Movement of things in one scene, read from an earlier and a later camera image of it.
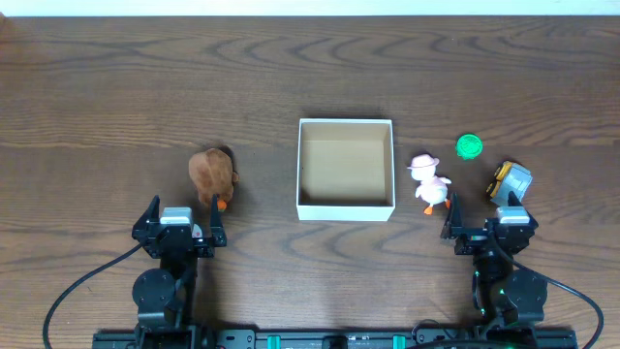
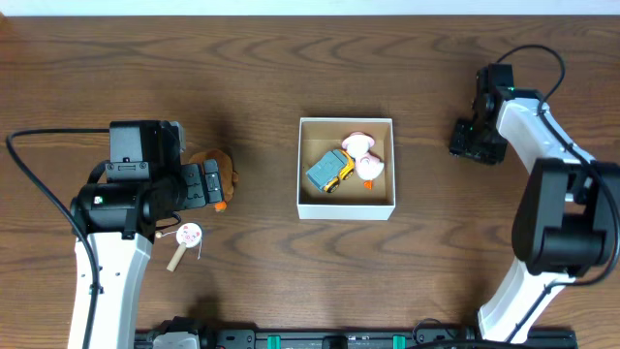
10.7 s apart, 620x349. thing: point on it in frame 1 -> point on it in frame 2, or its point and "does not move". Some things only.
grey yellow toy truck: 509,177 -> 330,169
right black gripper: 474,237 -> 458,145
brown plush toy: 212,172 does not move
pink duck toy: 432,189 -> 367,164
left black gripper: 176,237 -> 195,181
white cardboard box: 346,170 does not move
